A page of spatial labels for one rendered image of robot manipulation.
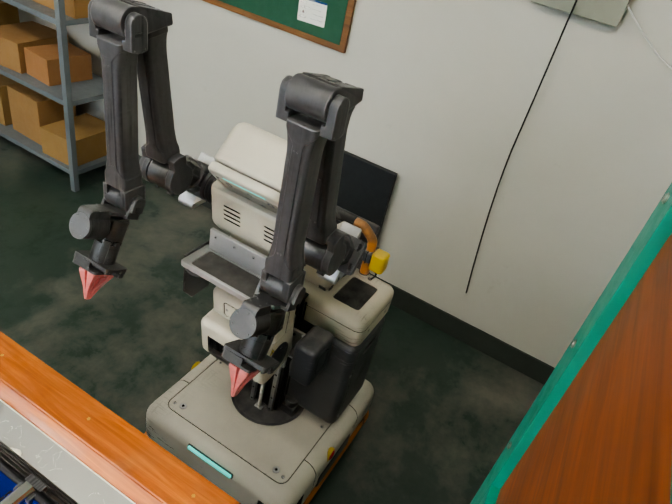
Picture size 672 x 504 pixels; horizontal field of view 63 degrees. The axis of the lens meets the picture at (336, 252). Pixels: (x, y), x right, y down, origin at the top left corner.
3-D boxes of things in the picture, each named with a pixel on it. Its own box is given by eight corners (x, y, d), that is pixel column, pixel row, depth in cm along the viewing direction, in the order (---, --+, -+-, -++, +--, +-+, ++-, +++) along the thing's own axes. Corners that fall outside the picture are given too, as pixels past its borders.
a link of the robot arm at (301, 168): (354, 94, 86) (297, 72, 89) (336, 102, 81) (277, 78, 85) (309, 300, 110) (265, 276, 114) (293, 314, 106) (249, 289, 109)
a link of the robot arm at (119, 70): (151, 13, 99) (108, -4, 103) (126, 16, 95) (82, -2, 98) (152, 212, 124) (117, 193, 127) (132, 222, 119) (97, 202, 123)
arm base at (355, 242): (368, 244, 127) (325, 222, 131) (360, 238, 120) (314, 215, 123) (351, 277, 127) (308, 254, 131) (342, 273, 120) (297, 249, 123)
